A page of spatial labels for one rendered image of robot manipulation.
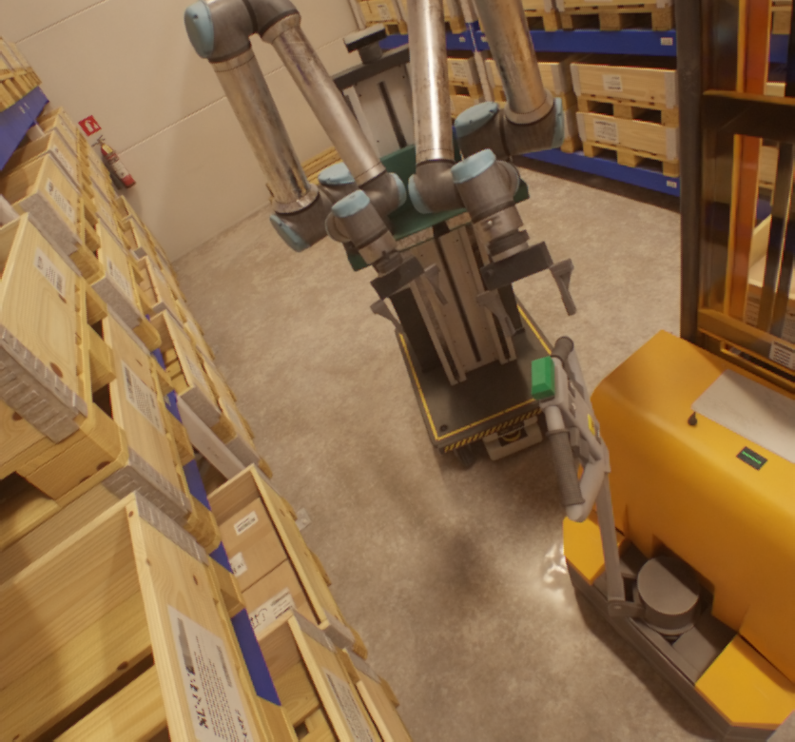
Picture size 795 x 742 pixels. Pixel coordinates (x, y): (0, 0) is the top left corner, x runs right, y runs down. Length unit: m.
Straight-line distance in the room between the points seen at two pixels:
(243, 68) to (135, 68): 4.51
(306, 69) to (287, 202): 0.39
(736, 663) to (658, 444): 0.65
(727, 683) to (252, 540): 1.64
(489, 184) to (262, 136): 0.72
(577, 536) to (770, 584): 0.66
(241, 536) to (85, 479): 1.23
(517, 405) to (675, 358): 0.88
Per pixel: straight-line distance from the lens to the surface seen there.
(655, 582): 1.81
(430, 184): 1.17
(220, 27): 1.41
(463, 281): 2.22
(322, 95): 1.42
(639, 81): 3.64
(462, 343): 2.42
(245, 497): 2.37
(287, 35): 1.45
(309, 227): 1.63
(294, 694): 1.60
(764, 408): 1.58
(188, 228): 6.20
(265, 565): 2.16
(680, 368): 1.66
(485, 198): 1.01
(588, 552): 1.95
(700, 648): 1.92
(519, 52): 1.53
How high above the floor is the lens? 2.13
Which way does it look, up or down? 38 degrees down
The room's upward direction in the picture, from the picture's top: 24 degrees counter-clockwise
